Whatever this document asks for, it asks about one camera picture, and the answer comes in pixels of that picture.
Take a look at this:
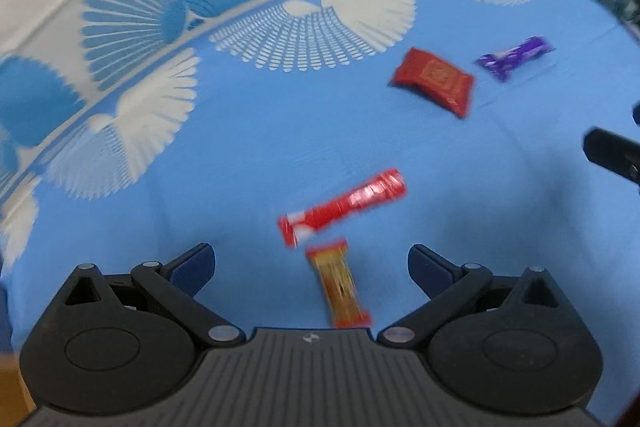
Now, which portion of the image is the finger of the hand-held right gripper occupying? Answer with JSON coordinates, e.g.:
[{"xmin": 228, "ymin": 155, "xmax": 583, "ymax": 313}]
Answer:
[{"xmin": 582, "ymin": 128, "xmax": 640, "ymax": 194}]

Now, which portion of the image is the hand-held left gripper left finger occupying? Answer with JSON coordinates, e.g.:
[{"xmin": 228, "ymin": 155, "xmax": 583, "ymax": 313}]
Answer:
[{"xmin": 62, "ymin": 243, "xmax": 248, "ymax": 349}]

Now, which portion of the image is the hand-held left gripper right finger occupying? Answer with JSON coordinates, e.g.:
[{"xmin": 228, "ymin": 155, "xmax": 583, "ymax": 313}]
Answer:
[{"xmin": 377, "ymin": 244, "xmax": 563, "ymax": 349}]

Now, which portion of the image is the orange snack bar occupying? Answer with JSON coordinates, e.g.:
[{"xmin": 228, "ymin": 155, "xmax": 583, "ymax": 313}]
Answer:
[{"xmin": 305, "ymin": 238, "xmax": 374, "ymax": 329}]

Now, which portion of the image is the red wafer bar packet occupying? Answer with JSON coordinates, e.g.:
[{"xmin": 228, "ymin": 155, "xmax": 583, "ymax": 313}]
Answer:
[{"xmin": 277, "ymin": 168, "xmax": 408, "ymax": 249}]

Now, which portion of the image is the purple candy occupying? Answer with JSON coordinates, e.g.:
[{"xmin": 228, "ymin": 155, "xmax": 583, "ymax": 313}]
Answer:
[{"xmin": 474, "ymin": 36, "xmax": 557, "ymax": 84}]

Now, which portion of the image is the dark red square snack packet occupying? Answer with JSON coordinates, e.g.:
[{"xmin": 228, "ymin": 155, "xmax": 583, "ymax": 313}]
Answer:
[{"xmin": 390, "ymin": 48, "xmax": 476, "ymax": 120}]

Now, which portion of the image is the blue fan-print sheet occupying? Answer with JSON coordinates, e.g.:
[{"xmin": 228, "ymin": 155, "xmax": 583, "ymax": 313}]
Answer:
[{"xmin": 0, "ymin": 0, "xmax": 640, "ymax": 358}]

